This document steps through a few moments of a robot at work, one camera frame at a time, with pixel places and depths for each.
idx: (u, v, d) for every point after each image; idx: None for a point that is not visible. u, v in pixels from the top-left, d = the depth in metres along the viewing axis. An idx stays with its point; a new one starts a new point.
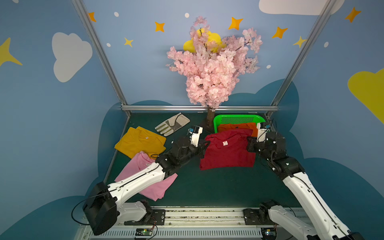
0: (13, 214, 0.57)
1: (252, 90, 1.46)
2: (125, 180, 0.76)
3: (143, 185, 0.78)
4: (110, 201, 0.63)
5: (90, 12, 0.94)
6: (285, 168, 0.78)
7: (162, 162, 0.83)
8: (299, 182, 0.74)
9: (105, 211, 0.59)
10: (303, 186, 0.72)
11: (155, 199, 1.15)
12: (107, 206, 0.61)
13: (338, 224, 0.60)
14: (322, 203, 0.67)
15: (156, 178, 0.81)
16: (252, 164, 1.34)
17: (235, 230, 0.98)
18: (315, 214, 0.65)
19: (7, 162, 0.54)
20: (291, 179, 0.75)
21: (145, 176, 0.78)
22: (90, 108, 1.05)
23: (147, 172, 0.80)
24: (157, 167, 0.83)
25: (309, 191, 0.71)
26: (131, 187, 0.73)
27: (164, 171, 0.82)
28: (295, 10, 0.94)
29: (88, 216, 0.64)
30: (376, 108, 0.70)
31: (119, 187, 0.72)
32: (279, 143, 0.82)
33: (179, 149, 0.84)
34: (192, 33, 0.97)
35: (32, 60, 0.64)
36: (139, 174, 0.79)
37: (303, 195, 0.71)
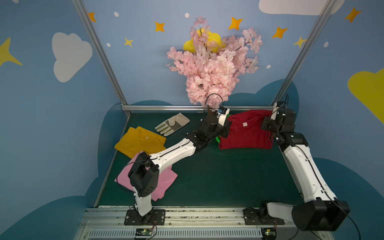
0: (14, 214, 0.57)
1: (252, 90, 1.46)
2: (163, 151, 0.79)
3: (178, 157, 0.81)
4: (154, 166, 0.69)
5: (90, 12, 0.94)
6: (288, 138, 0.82)
7: (192, 138, 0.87)
8: (299, 151, 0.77)
9: (151, 175, 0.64)
10: (301, 155, 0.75)
11: (155, 199, 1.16)
12: (151, 171, 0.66)
13: (325, 190, 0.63)
14: (316, 172, 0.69)
15: (189, 151, 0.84)
16: (270, 145, 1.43)
17: (235, 230, 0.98)
18: (305, 179, 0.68)
19: (7, 162, 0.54)
20: (291, 147, 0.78)
21: (180, 148, 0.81)
22: (90, 108, 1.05)
23: (181, 146, 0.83)
24: (188, 142, 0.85)
25: (305, 160, 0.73)
26: (169, 157, 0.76)
27: (195, 146, 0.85)
28: (295, 11, 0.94)
29: (133, 183, 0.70)
30: (376, 108, 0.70)
31: (159, 156, 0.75)
32: (288, 116, 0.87)
33: (209, 126, 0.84)
34: (192, 33, 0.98)
35: (32, 60, 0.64)
36: (174, 147, 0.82)
37: (299, 163, 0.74)
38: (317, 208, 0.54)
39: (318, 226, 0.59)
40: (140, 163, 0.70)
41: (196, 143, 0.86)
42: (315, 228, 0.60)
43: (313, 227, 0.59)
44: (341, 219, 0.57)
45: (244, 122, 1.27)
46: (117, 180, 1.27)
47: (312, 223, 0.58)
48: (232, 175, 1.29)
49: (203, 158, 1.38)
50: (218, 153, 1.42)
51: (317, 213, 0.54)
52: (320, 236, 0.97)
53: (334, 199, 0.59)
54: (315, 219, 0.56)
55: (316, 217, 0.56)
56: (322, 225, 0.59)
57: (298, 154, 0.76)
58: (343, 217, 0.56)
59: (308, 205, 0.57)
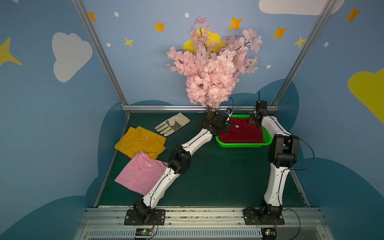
0: (13, 214, 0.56)
1: (253, 90, 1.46)
2: (190, 140, 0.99)
3: (200, 144, 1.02)
4: (187, 152, 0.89)
5: (90, 12, 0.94)
6: (263, 114, 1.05)
7: (209, 128, 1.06)
8: (269, 117, 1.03)
9: (186, 159, 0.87)
10: (269, 118, 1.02)
11: None
12: (186, 155, 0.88)
13: (284, 130, 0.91)
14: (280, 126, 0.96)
15: (208, 138, 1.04)
16: (262, 139, 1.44)
17: (235, 230, 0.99)
18: (273, 131, 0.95)
19: (7, 162, 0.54)
20: (264, 116, 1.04)
21: (201, 137, 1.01)
22: (90, 108, 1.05)
23: (202, 135, 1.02)
24: (207, 131, 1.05)
25: (272, 120, 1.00)
26: (196, 145, 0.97)
27: (212, 134, 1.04)
28: (295, 10, 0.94)
29: (173, 166, 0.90)
30: (376, 108, 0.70)
31: (187, 145, 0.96)
32: (263, 103, 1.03)
33: (223, 117, 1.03)
34: (192, 33, 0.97)
35: (31, 60, 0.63)
36: (196, 136, 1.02)
37: (268, 124, 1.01)
38: (278, 138, 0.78)
39: (284, 158, 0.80)
40: (176, 152, 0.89)
41: (212, 131, 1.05)
42: (281, 159, 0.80)
43: (280, 158, 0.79)
44: (297, 147, 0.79)
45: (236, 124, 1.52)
46: (117, 180, 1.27)
47: (278, 152, 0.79)
48: (232, 175, 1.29)
49: (203, 158, 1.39)
50: (218, 153, 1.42)
51: (278, 141, 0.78)
52: (320, 236, 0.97)
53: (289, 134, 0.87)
54: (279, 147, 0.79)
55: (279, 145, 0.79)
56: (286, 156, 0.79)
57: (268, 118, 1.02)
58: (298, 146, 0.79)
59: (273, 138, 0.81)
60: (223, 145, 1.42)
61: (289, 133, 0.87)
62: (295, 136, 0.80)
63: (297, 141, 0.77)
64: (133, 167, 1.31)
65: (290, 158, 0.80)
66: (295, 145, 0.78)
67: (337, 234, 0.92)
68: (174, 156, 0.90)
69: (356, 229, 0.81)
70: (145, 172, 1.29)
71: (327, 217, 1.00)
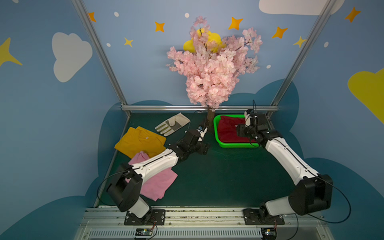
0: (13, 214, 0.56)
1: (252, 90, 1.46)
2: (146, 161, 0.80)
3: (160, 168, 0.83)
4: (136, 176, 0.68)
5: (90, 12, 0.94)
6: (267, 137, 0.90)
7: (175, 149, 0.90)
8: (277, 143, 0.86)
9: (133, 186, 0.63)
10: (280, 146, 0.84)
11: (155, 199, 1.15)
12: (133, 181, 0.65)
13: (308, 169, 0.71)
14: (295, 156, 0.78)
15: (171, 161, 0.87)
16: None
17: (235, 230, 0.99)
18: (290, 166, 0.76)
19: (7, 162, 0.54)
20: (270, 141, 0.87)
21: (163, 158, 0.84)
22: (89, 108, 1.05)
23: (164, 155, 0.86)
24: (171, 152, 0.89)
25: (285, 149, 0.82)
26: (152, 167, 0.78)
27: (178, 156, 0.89)
28: (295, 10, 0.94)
29: (111, 195, 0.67)
30: (376, 108, 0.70)
31: (142, 166, 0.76)
32: (259, 117, 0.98)
33: (192, 136, 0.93)
34: (192, 33, 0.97)
35: (32, 60, 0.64)
36: (157, 157, 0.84)
37: (280, 153, 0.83)
38: (307, 186, 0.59)
39: (314, 207, 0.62)
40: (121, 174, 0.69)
41: (179, 153, 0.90)
42: (312, 209, 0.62)
43: (310, 208, 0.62)
44: (330, 192, 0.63)
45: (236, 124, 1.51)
46: None
47: (309, 203, 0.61)
48: (232, 175, 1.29)
49: (203, 158, 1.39)
50: (218, 153, 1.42)
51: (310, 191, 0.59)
52: (320, 236, 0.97)
53: (316, 174, 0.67)
54: (310, 197, 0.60)
55: (309, 194, 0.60)
56: (317, 205, 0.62)
57: (276, 144, 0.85)
58: (331, 190, 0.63)
59: (300, 186, 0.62)
60: (223, 145, 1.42)
61: (317, 174, 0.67)
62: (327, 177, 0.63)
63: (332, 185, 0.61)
64: None
65: (322, 205, 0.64)
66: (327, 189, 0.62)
67: (337, 234, 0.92)
68: (115, 181, 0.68)
69: (356, 230, 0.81)
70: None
71: (326, 217, 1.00)
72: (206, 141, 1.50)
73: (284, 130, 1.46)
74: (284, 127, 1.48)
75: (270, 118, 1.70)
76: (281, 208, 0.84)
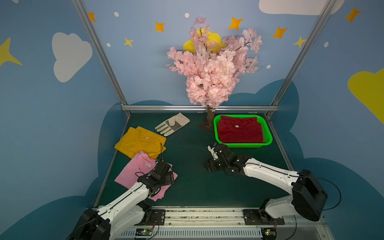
0: (13, 214, 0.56)
1: (253, 90, 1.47)
2: (113, 202, 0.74)
3: (131, 204, 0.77)
4: (103, 222, 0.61)
5: (90, 12, 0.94)
6: (241, 165, 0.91)
7: (145, 180, 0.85)
8: (251, 165, 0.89)
9: (101, 234, 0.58)
10: (255, 167, 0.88)
11: (155, 199, 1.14)
12: (101, 228, 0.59)
13: (288, 173, 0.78)
14: (272, 169, 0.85)
15: (144, 193, 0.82)
16: (261, 139, 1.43)
17: (235, 230, 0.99)
18: (274, 179, 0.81)
19: (7, 162, 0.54)
20: (246, 168, 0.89)
21: (133, 194, 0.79)
22: (89, 108, 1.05)
23: (133, 191, 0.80)
24: (141, 185, 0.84)
25: (260, 167, 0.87)
26: (121, 207, 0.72)
27: (149, 188, 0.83)
28: (295, 10, 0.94)
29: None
30: (376, 108, 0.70)
31: (109, 208, 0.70)
32: (223, 148, 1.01)
33: (163, 167, 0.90)
34: (192, 33, 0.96)
35: (32, 60, 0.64)
36: (125, 194, 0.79)
37: (260, 173, 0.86)
38: (300, 191, 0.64)
39: (320, 206, 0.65)
40: (84, 224, 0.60)
41: (149, 185, 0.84)
42: (319, 208, 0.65)
43: (318, 210, 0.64)
44: (317, 183, 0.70)
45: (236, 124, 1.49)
46: (117, 180, 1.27)
47: (314, 206, 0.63)
48: (232, 175, 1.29)
49: (203, 158, 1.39)
50: None
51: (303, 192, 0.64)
52: (320, 236, 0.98)
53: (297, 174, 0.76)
54: (310, 199, 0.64)
55: (307, 196, 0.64)
56: (321, 203, 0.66)
57: (252, 167, 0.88)
58: (317, 181, 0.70)
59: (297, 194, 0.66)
60: None
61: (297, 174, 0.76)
62: (306, 173, 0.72)
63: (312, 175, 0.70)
64: (133, 167, 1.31)
65: (323, 199, 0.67)
66: (314, 182, 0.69)
67: (338, 234, 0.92)
68: (79, 234, 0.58)
69: (357, 230, 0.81)
70: (145, 172, 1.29)
71: (326, 217, 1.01)
72: (206, 141, 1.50)
73: (284, 131, 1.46)
74: (284, 127, 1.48)
75: (270, 118, 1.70)
76: (284, 212, 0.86)
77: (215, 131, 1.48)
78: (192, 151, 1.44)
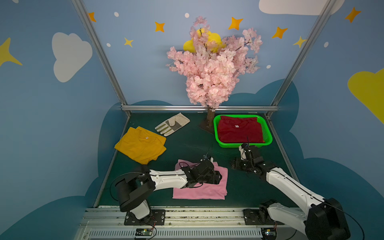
0: (13, 214, 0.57)
1: (253, 90, 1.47)
2: (162, 172, 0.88)
3: (170, 184, 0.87)
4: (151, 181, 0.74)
5: (90, 12, 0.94)
6: (266, 170, 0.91)
7: (187, 173, 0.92)
8: (276, 173, 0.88)
9: (146, 190, 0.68)
10: (279, 176, 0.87)
11: (224, 197, 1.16)
12: (146, 186, 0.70)
13: (313, 195, 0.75)
14: (297, 184, 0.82)
15: (182, 182, 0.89)
16: (261, 139, 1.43)
17: (235, 230, 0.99)
18: (295, 195, 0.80)
19: (6, 162, 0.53)
20: (269, 172, 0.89)
21: (176, 177, 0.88)
22: (89, 108, 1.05)
23: (177, 175, 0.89)
24: (183, 174, 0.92)
25: (285, 178, 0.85)
26: (165, 181, 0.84)
27: (187, 181, 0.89)
28: (295, 10, 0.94)
29: (120, 191, 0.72)
30: (375, 108, 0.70)
31: (157, 175, 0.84)
32: (253, 150, 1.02)
33: (206, 167, 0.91)
34: (192, 33, 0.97)
35: (31, 60, 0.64)
36: (171, 172, 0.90)
37: (282, 184, 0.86)
38: (318, 214, 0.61)
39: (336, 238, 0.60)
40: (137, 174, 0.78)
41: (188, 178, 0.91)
42: None
43: None
44: (344, 219, 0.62)
45: (236, 123, 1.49)
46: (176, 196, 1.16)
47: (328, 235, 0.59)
48: (232, 175, 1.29)
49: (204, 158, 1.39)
50: (218, 153, 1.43)
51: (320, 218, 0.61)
52: None
53: (322, 199, 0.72)
54: (326, 226, 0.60)
55: (324, 222, 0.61)
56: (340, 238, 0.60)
57: (276, 175, 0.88)
58: (344, 217, 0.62)
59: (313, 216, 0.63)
60: (223, 145, 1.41)
61: (323, 199, 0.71)
62: (333, 202, 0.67)
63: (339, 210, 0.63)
64: None
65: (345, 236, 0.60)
66: (339, 215, 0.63)
67: None
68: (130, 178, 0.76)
69: (356, 229, 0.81)
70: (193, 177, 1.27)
71: None
72: (206, 141, 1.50)
73: (284, 130, 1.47)
74: (284, 127, 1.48)
75: (270, 118, 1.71)
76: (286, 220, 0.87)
77: (215, 131, 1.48)
78: (193, 151, 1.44)
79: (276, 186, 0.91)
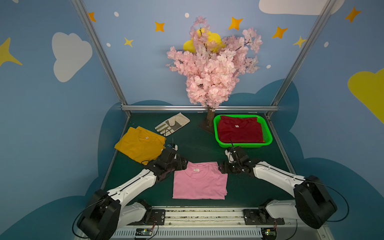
0: (13, 214, 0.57)
1: (253, 90, 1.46)
2: (122, 186, 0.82)
3: (139, 188, 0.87)
4: (114, 203, 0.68)
5: (90, 12, 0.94)
6: (252, 166, 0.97)
7: (152, 168, 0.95)
8: (261, 166, 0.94)
9: (112, 213, 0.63)
10: (263, 167, 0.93)
11: (224, 196, 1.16)
12: (111, 208, 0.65)
13: (294, 177, 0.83)
14: (280, 171, 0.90)
15: (151, 179, 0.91)
16: (262, 139, 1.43)
17: (235, 230, 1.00)
18: (280, 180, 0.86)
19: (7, 162, 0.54)
20: (255, 168, 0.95)
21: (141, 179, 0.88)
22: (89, 108, 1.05)
23: (141, 177, 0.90)
24: (149, 172, 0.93)
25: (269, 168, 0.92)
26: (130, 190, 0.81)
27: (156, 175, 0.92)
28: (295, 10, 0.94)
29: (86, 230, 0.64)
30: (376, 108, 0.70)
31: (119, 191, 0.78)
32: (238, 150, 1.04)
33: (169, 153, 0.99)
34: (192, 33, 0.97)
35: (32, 60, 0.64)
36: (134, 179, 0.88)
37: (267, 174, 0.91)
38: (302, 192, 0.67)
39: (324, 213, 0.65)
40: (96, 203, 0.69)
41: (156, 173, 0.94)
42: (323, 217, 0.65)
43: (322, 217, 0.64)
44: (324, 192, 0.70)
45: (236, 123, 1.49)
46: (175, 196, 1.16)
47: (315, 209, 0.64)
48: (232, 175, 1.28)
49: (204, 158, 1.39)
50: (218, 153, 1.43)
51: (305, 196, 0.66)
52: (320, 236, 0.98)
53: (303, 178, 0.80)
54: (312, 201, 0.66)
55: (310, 200, 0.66)
56: (326, 211, 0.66)
57: (261, 168, 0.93)
58: (323, 190, 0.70)
59: (300, 197, 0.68)
60: (223, 145, 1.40)
61: (303, 178, 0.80)
62: (313, 178, 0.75)
63: (319, 184, 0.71)
64: (183, 176, 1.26)
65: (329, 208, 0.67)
66: (319, 189, 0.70)
67: (338, 234, 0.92)
68: (89, 213, 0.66)
69: (357, 230, 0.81)
70: (196, 177, 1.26)
71: None
72: (206, 141, 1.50)
73: (284, 131, 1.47)
74: (284, 127, 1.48)
75: (270, 118, 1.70)
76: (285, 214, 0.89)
77: (215, 131, 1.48)
78: (193, 151, 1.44)
79: (263, 179, 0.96)
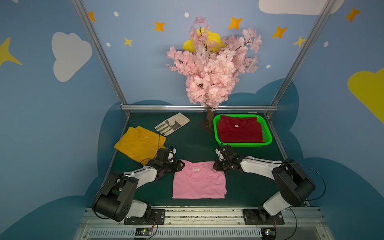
0: (13, 214, 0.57)
1: (253, 90, 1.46)
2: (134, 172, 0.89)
3: (146, 177, 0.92)
4: (133, 178, 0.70)
5: (90, 12, 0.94)
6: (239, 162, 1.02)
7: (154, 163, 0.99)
8: (246, 159, 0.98)
9: (132, 186, 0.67)
10: (248, 160, 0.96)
11: (224, 196, 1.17)
12: (130, 182, 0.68)
13: (273, 162, 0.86)
14: (261, 160, 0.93)
15: (154, 173, 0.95)
16: (261, 139, 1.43)
17: (235, 230, 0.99)
18: (262, 169, 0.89)
19: (6, 162, 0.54)
20: (243, 163, 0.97)
21: (147, 169, 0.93)
22: (89, 108, 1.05)
23: (147, 168, 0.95)
24: (151, 166, 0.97)
25: (253, 160, 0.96)
26: (141, 175, 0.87)
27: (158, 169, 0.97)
28: (295, 10, 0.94)
29: (103, 209, 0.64)
30: (376, 108, 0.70)
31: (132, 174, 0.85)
32: (226, 148, 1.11)
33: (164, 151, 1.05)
34: (192, 33, 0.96)
35: (32, 60, 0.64)
36: (140, 169, 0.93)
37: (253, 166, 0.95)
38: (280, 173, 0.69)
39: (302, 189, 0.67)
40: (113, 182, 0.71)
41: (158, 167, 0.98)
42: (303, 194, 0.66)
43: (303, 194, 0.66)
44: (300, 171, 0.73)
45: (236, 124, 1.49)
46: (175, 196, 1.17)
47: (294, 186, 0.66)
48: (232, 175, 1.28)
49: (204, 158, 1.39)
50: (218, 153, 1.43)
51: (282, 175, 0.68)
52: (320, 236, 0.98)
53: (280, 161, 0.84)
54: (289, 180, 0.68)
55: (287, 179, 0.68)
56: (305, 189, 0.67)
57: (247, 161, 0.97)
58: (299, 169, 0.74)
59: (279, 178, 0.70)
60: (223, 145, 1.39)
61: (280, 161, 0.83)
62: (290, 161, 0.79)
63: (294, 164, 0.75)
64: (183, 177, 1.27)
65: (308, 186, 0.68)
66: (296, 169, 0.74)
67: (337, 234, 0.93)
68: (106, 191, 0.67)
69: (356, 230, 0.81)
70: (196, 177, 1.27)
71: (326, 217, 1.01)
72: (206, 141, 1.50)
73: (284, 131, 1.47)
74: (284, 127, 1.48)
75: (270, 118, 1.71)
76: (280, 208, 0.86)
77: (215, 131, 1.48)
78: (193, 151, 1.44)
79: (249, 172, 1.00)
